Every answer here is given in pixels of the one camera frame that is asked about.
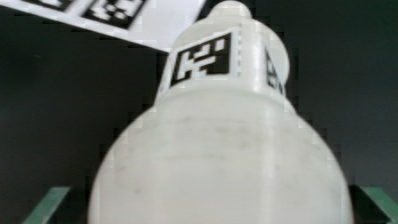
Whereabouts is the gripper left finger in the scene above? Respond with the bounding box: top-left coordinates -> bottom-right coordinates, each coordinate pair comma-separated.
21,187 -> 71,224

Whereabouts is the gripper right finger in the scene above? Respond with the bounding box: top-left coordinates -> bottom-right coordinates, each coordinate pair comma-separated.
361,187 -> 398,224

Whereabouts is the white marker sheet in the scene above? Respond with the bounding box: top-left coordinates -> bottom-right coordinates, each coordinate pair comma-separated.
0,0 -> 206,51

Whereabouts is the white light bulb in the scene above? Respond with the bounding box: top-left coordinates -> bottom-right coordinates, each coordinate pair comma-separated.
87,1 -> 354,224

